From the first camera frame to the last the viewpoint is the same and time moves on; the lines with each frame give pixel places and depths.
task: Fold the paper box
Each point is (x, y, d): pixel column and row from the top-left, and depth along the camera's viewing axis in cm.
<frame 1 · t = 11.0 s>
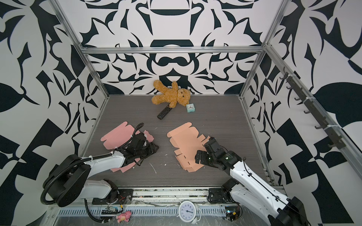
left hand: (157, 146, 88), fingers open
right hand: (200, 158, 80), fingers open
salmon flat cardboard box: (185, 138, 98), on the table
pink flat cardboard box: (119, 137, 99), on the table
brown teddy bear: (172, 96, 113), point 7 cm above the table
black remote control: (164, 112, 110), point 2 cm above the table
small teal alarm clock: (190, 108, 112), point 3 cm above the table

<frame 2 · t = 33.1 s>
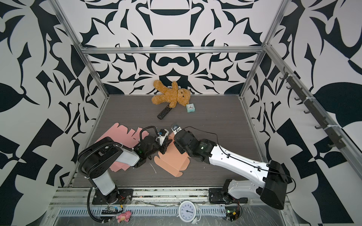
left hand: (171, 137, 89), fingers closed
right hand: (180, 137, 76), fingers open
salmon flat cardboard box: (172, 159, 89), on the table
the other named things where they were.

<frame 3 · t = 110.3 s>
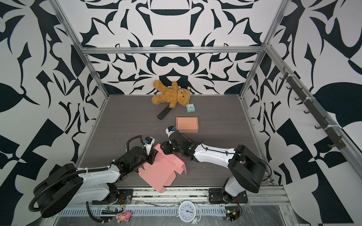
left hand: (157, 146, 85), fingers open
right hand: (161, 146, 81), fingers open
salmon flat cardboard box: (187, 125, 101), point 4 cm above the table
pink flat cardboard box: (162, 171, 84), on the table
the other named things where they were.

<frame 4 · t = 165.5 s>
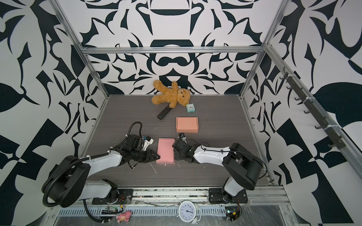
left hand: (158, 156, 84), fingers open
right hand: (178, 152, 89), fingers open
pink flat cardboard box: (166, 151, 89), point 3 cm above the table
the other named things where they were.

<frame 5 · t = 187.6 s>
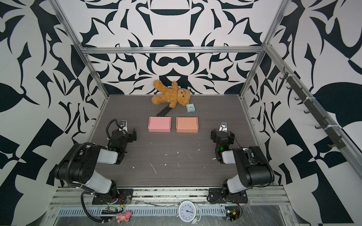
left hand: (125, 126, 92), fingers open
right hand: (224, 129, 92), fingers open
pink flat cardboard box: (160, 124, 101), point 4 cm above the table
the other named things where they were.

